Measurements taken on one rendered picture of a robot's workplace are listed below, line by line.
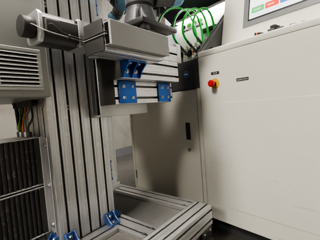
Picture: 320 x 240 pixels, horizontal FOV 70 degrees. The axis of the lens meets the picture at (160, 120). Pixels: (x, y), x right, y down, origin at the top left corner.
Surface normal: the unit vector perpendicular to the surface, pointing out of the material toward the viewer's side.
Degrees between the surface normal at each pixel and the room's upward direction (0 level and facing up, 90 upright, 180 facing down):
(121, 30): 90
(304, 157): 90
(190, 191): 90
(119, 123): 90
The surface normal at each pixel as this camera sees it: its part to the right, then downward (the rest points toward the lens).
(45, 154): -0.63, 0.09
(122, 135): 0.77, -0.03
